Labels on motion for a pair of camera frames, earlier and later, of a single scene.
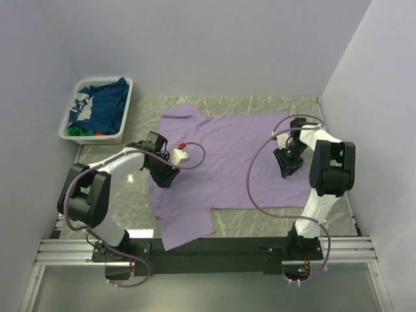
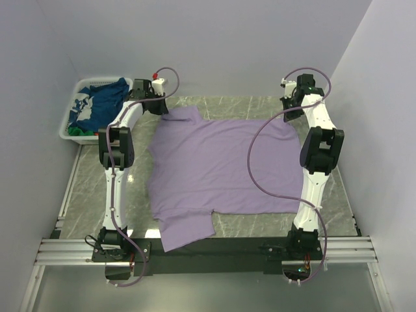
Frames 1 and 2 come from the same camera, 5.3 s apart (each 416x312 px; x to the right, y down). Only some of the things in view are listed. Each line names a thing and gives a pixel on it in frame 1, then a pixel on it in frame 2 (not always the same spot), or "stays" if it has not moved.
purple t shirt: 232,166 stays
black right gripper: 286,166 -> 288,116
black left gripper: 165,180 -> 162,108
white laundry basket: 107,139 stays
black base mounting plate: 220,255 stays
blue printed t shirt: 100,108 stays
